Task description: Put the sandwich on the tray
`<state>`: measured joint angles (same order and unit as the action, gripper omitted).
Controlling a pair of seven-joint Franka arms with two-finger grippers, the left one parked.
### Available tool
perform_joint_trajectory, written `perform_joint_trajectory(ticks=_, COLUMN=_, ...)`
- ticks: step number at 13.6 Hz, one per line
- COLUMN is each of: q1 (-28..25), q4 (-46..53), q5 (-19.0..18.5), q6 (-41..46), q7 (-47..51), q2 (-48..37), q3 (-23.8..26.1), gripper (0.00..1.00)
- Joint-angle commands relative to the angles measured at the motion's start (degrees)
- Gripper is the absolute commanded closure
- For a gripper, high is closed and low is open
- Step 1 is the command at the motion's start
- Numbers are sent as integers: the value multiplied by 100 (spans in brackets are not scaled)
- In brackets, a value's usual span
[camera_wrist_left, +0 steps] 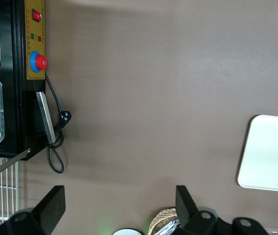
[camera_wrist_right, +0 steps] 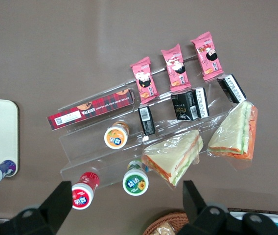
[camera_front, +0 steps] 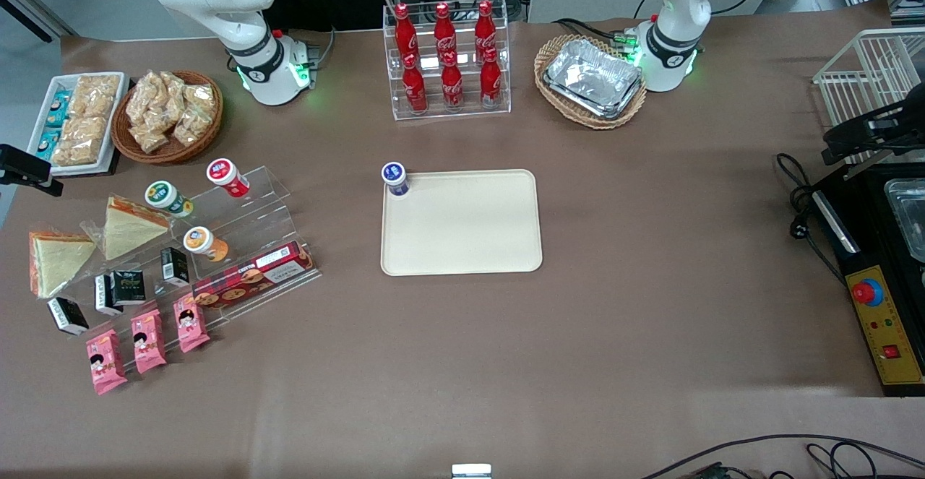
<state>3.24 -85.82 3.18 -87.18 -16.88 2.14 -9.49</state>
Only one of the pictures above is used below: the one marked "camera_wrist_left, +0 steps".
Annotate cream plastic tray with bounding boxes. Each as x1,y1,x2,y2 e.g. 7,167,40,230
237,114,278,194

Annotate black power plug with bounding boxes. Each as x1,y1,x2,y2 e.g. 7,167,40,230
60,111,72,128

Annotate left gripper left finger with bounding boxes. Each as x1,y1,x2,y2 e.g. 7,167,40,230
0,185,66,235

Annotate grey metal strip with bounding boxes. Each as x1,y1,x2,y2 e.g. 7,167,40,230
0,148,31,184

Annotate black food warmer appliance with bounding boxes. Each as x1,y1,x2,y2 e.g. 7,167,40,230
0,0,47,161

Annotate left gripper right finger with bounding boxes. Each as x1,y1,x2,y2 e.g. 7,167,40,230
175,185,269,235

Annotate black power cable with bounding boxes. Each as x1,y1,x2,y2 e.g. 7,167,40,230
45,72,65,174

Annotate yellow control panel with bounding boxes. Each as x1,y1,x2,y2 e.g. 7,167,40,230
24,0,46,80

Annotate aluminium foil container stack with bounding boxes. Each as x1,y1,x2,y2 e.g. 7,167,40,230
158,216,182,235

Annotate red knob on blue ring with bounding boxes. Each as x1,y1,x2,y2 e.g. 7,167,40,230
30,50,48,73

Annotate red rocker switch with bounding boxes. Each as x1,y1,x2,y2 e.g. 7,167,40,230
32,8,43,23

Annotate light wicker basket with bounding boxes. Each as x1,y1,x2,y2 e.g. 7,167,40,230
148,207,179,235

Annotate silver metal handle bar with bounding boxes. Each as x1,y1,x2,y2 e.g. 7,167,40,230
35,91,56,144

